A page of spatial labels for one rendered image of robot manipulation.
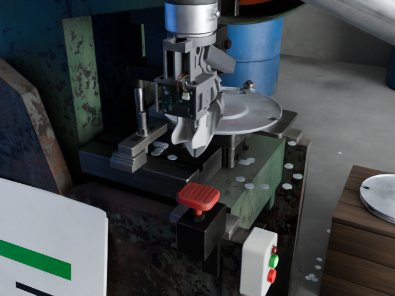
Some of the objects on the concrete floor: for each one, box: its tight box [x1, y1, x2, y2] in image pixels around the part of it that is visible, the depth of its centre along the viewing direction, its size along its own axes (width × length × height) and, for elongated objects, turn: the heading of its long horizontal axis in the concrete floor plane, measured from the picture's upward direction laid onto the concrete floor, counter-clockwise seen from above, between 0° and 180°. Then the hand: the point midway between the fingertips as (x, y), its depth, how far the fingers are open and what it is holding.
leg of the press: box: [0, 58, 252, 296], centre depth 113 cm, size 92×12×90 cm, turn 63°
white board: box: [0, 178, 108, 296], centre depth 121 cm, size 14×50×59 cm, turn 66°
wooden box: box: [319, 165, 395, 296], centre depth 156 cm, size 40×38×35 cm
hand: (197, 147), depth 75 cm, fingers closed
